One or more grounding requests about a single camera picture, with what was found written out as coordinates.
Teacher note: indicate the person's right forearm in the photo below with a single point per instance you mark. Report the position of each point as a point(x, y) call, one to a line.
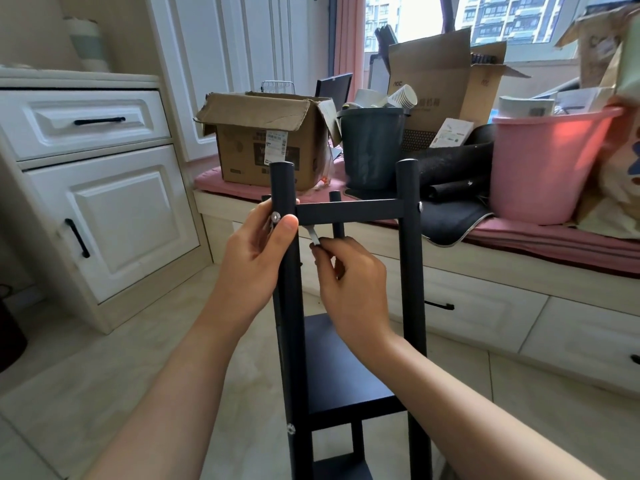
point(465, 419)

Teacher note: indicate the dark grey plastic bucket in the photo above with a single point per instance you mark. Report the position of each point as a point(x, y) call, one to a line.
point(372, 149)

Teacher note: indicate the open brown cardboard box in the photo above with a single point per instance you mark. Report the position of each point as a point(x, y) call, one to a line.
point(250, 139)

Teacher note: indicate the pink bench cushion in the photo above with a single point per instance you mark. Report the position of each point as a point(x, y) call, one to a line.
point(550, 244)

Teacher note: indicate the white flat box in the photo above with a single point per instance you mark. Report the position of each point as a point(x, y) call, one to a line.
point(525, 107)

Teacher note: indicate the black metal shelf rack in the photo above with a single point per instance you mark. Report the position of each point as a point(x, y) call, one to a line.
point(410, 294)

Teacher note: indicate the white window bench cabinet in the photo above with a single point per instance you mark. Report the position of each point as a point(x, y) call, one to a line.
point(500, 304)

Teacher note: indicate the beige printed tote bag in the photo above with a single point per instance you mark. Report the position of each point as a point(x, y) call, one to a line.
point(620, 184)

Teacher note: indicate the person's right hand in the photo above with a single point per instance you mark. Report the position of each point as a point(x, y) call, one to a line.
point(357, 294)

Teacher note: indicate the pink plastic bucket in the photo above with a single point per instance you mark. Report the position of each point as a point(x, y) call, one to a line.
point(540, 169)

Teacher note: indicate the white wardrobe doors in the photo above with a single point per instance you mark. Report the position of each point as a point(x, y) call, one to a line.
point(235, 59)

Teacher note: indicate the white and green vase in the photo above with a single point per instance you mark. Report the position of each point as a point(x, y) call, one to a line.
point(88, 44)

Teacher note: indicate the small white green box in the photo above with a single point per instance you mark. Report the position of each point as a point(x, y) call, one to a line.
point(451, 133)

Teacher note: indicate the stack of white paper cups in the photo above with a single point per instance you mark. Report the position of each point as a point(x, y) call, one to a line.
point(404, 96)

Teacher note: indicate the large brown cardboard box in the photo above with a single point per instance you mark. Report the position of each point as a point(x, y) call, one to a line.
point(435, 74)

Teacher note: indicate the black monitor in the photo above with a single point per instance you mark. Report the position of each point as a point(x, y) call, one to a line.
point(334, 89)

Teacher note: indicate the black rolled mat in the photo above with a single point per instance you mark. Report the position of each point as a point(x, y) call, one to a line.
point(452, 167)

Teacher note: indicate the small silver hex key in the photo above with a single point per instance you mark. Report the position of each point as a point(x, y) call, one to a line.
point(314, 235)

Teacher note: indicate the person's right thumb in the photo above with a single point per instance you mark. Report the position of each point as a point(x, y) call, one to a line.
point(326, 274)

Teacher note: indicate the person's left hand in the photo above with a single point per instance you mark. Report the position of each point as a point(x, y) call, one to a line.
point(245, 274)

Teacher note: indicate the window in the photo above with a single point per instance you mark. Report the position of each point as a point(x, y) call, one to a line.
point(500, 19)

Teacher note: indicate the person's left forearm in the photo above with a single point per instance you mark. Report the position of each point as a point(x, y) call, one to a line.
point(170, 404)

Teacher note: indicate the person's left thumb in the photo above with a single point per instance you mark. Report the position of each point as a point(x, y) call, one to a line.
point(284, 233)

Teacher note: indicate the black cloth with white trim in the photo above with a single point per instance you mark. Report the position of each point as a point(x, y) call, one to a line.
point(452, 219)

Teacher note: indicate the brown paper bag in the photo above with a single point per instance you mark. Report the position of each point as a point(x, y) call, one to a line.
point(597, 44)

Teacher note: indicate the pink curtain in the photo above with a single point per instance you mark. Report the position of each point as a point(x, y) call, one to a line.
point(349, 39)

